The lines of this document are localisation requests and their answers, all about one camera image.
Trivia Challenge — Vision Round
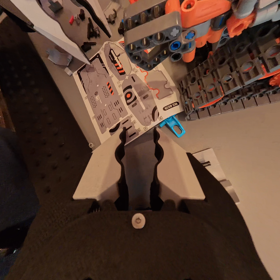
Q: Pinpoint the grey orange tracked toy robot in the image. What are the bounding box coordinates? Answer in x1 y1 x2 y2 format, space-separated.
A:
123 0 280 122

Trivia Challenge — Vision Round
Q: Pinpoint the robot sticker sheet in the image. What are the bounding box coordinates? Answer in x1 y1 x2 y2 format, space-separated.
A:
73 40 182 145

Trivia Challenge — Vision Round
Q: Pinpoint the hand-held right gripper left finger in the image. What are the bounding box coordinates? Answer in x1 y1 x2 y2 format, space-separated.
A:
73 127 127 201

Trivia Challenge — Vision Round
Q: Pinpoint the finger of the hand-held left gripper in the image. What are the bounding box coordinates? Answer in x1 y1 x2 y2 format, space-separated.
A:
9 0 92 65
75 0 113 39

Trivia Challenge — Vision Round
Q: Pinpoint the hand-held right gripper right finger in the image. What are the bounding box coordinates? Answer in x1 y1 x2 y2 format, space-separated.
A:
151 127 206 201

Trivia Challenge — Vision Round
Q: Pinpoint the grey curved panel piece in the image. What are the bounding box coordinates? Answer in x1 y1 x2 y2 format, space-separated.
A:
46 48 73 66

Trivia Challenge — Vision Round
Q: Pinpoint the grey bent liftarm piece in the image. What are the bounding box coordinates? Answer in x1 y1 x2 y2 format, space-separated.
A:
107 8 117 24

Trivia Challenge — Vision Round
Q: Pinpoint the black perforated armrest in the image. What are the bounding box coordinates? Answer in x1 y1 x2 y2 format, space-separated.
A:
0 13 103 241

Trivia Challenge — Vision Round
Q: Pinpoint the black long connector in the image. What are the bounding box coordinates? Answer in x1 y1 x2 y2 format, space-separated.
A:
87 17 97 36

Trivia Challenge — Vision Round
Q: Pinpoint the blue plastic brick tool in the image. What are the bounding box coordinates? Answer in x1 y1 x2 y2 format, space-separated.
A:
159 115 186 138

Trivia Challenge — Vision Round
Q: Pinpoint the grey plastic panel assembly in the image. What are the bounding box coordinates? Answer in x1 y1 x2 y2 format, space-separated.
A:
193 148 240 205

